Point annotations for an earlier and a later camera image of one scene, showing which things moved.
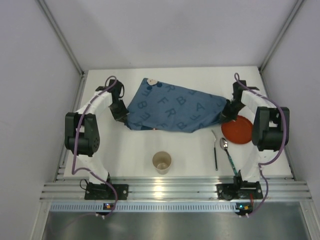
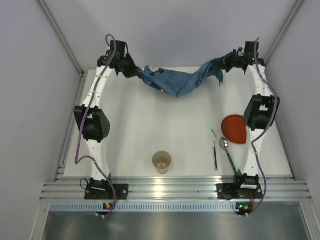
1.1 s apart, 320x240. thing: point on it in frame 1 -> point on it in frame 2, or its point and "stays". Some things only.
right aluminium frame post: [297, 4] stays
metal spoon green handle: [224, 145] stays
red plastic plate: [239, 131] stays
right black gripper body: [227, 113] -> [227, 61]
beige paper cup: [161, 161] stays
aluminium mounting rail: [277, 188] stays
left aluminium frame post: [45, 8] stays
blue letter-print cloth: [157, 105] -> [177, 84]
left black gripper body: [121, 114] -> [131, 71]
